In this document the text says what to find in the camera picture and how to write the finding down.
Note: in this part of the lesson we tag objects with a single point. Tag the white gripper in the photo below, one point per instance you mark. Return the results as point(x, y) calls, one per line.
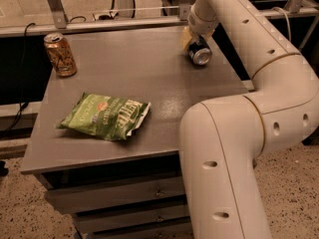
point(200, 28)

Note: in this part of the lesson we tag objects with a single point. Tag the blue pepsi can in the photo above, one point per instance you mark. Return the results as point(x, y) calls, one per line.
point(199, 52)

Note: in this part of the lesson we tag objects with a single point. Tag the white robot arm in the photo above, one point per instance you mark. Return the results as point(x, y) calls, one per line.
point(219, 138)

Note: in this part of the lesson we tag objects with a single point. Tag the orange patterned drink can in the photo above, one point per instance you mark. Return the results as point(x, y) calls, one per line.
point(60, 54)

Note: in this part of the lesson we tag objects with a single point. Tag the white power strip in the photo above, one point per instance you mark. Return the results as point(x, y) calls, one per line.
point(104, 16)

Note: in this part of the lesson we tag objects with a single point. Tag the green kettle chips bag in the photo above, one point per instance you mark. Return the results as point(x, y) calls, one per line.
point(109, 118)

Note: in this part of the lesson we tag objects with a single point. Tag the grey drawer cabinet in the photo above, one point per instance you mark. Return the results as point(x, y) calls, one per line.
point(145, 65)

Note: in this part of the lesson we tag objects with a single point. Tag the bottom grey drawer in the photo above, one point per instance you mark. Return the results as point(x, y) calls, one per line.
point(150, 231)

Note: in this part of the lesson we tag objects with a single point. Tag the grey drawer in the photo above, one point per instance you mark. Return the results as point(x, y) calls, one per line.
point(117, 219)
point(150, 231)
point(114, 193)

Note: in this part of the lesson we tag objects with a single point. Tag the top grey drawer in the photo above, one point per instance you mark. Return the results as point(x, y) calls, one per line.
point(114, 193)

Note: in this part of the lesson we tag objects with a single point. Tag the middle grey drawer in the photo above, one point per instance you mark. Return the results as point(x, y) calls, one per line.
point(117, 219)

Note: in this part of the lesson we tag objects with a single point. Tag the metal rail frame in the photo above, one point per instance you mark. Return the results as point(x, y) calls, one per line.
point(308, 8)

